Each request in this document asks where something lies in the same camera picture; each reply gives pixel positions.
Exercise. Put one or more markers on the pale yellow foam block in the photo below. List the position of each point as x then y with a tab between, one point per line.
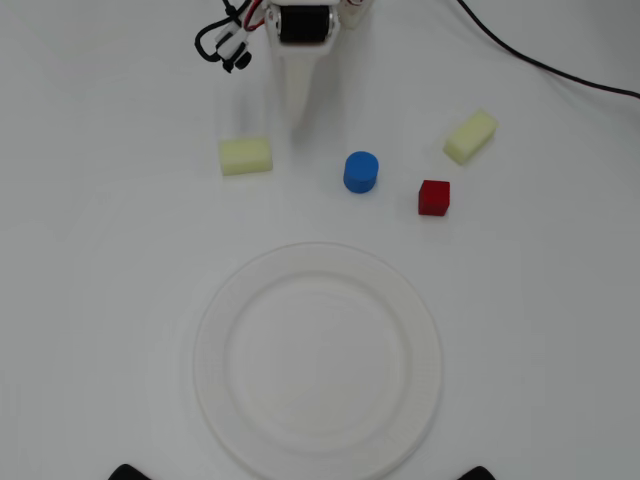
246	156
470	136

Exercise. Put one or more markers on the white round plate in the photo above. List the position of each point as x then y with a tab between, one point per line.
317	365

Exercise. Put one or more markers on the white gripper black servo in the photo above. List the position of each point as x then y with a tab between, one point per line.
305	24

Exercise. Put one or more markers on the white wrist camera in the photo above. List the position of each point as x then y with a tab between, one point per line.
234	45

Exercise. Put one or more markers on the blue cylinder block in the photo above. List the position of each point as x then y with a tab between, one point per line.
361	171

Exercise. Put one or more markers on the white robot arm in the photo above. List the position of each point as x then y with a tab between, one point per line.
357	12

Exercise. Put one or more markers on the red cube block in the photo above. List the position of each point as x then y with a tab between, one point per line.
434	198

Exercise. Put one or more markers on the black stand foot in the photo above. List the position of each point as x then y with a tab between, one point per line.
481	474
129	473

